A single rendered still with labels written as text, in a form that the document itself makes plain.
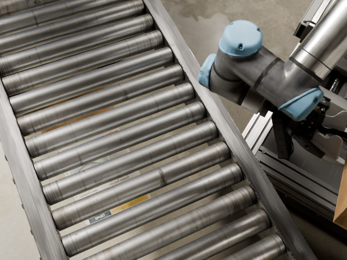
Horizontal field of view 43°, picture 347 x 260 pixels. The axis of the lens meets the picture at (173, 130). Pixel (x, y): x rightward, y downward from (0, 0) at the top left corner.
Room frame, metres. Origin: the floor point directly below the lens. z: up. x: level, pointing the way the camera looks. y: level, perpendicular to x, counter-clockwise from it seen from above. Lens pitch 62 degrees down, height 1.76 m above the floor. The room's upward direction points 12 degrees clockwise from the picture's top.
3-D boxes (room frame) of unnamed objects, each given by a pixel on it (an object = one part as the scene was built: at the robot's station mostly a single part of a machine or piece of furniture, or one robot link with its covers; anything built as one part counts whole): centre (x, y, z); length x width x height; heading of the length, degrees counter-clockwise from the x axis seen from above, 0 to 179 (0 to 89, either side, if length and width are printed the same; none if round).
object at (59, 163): (0.48, 0.12, 0.77); 0.47 x 0.05 x 0.05; 126
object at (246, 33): (0.55, -0.10, 1.10); 0.11 x 0.08 x 0.11; 57
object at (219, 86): (0.56, -0.09, 1.00); 0.11 x 0.08 x 0.09; 71
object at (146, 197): (0.67, 0.25, 0.01); 0.37 x 0.28 x 0.01; 36
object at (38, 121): (0.58, 0.19, 0.77); 0.47 x 0.05 x 0.05; 126
